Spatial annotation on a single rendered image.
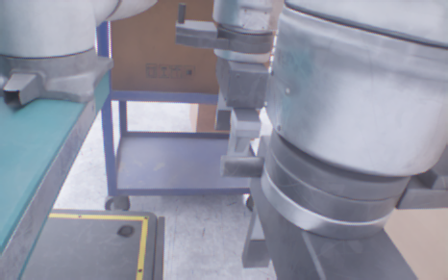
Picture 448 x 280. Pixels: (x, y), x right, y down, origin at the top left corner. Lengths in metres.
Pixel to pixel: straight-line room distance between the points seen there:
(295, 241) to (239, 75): 0.24
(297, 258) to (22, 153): 0.30
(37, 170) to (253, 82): 0.25
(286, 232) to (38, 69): 0.41
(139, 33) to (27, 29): 0.55
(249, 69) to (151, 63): 0.66
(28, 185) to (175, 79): 0.76
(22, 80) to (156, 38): 0.58
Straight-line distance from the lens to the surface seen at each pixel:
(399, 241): 0.84
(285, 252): 0.18
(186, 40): 0.39
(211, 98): 1.00
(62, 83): 0.49
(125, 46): 1.00
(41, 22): 0.47
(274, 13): 0.39
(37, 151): 0.37
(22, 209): 0.31
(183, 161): 1.38
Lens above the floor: 0.91
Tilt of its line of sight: 30 degrees down
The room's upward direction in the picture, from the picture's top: 8 degrees clockwise
